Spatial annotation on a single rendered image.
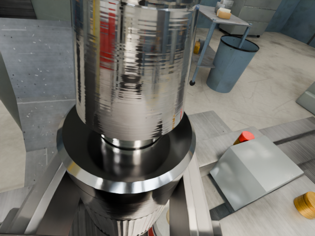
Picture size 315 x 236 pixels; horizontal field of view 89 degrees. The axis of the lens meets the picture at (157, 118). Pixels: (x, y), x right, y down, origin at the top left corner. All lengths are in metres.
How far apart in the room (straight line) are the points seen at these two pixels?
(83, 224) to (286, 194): 0.26
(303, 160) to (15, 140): 1.75
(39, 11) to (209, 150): 0.39
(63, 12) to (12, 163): 1.33
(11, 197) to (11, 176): 1.21
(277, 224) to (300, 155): 0.31
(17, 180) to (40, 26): 1.23
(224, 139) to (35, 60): 0.38
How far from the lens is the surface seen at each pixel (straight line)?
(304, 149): 0.54
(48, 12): 0.42
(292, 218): 0.24
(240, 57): 2.23
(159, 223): 0.20
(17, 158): 1.62
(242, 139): 0.23
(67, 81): 0.42
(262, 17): 5.73
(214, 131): 0.31
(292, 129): 0.58
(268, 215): 0.22
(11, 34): 0.43
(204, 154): 0.22
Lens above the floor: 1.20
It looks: 44 degrees down
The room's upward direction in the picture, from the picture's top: 12 degrees clockwise
